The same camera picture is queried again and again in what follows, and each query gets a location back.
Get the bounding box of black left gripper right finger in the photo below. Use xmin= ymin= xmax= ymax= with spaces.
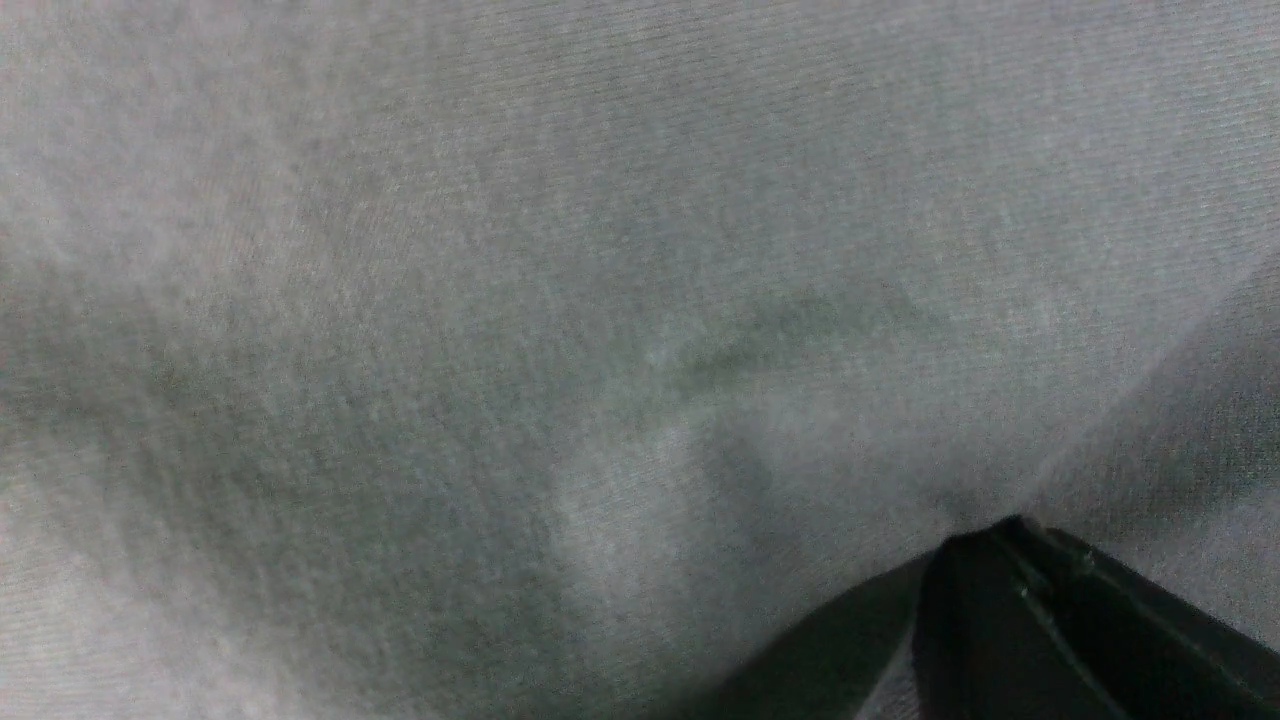
xmin=915 ymin=516 xmax=1279 ymax=719

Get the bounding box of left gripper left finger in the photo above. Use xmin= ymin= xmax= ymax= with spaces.
xmin=690 ymin=555 xmax=928 ymax=719

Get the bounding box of dark gray long-sleeved shirt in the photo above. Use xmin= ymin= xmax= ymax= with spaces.
xmin=3 ymin=1 xmax=1277 ymax=719

